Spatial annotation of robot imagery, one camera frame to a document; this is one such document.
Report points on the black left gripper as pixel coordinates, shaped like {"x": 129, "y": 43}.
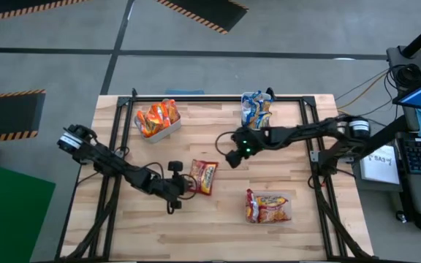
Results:
{"x": 175, "y": 187}

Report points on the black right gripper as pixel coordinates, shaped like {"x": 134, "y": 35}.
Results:
{"x": 249, "y": 142}

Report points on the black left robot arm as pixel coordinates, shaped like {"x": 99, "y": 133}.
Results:
{"x": 133, "y": 177}

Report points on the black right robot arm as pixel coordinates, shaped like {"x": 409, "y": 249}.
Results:
{"x": 305, "y": 132}

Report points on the white plastic storage bin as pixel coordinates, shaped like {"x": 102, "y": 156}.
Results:
{"x": 243, "y": 109}
{"x": 168, "y": 130}

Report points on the clear plastic storage bin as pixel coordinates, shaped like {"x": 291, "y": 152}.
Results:
{"x": 287, "y": 220}

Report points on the blue tape strip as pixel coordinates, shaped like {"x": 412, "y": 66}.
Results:
{"x": 184, "y": 92}

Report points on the white sheet with writing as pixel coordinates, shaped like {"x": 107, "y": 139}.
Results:
{"x": 380, "y": 164}

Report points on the black diagonal support beam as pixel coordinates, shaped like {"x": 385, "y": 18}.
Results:
{"x": 389, "y": 133}

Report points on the black caster wheel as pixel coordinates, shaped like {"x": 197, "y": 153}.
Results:
{"x": 400, "y": 216}

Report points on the green floor mat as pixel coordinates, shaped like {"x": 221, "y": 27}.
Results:
{"x": 9, "y": 219}

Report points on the grey equipment box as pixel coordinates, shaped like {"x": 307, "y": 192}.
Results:
{"x": 397, "y": 58}

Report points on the black metal table frame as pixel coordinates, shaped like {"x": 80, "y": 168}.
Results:
{"x": 214, "y": 99}

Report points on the silver metal bracket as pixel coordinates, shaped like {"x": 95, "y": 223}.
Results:
{"x": 314, "y": 156}

